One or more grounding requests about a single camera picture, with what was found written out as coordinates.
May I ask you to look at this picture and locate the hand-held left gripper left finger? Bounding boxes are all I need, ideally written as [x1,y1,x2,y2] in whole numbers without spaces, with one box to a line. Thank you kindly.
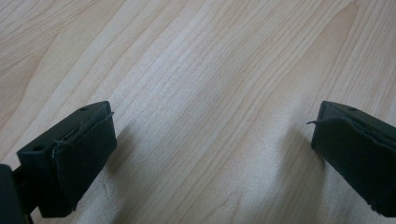
[17,100,118,218]

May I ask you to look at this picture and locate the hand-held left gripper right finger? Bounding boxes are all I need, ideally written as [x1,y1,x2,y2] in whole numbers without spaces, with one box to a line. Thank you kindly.
[306,100,396,218]

